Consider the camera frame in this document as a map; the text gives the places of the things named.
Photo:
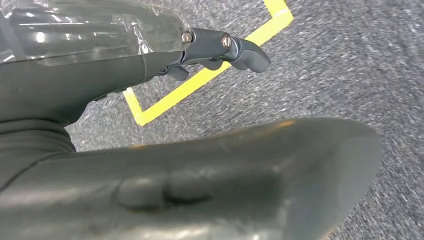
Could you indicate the yellow floor tape marking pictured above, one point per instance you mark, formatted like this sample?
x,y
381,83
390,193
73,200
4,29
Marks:
x,y
185,89

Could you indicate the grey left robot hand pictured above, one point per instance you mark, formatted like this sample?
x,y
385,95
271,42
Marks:
x,y
198,185

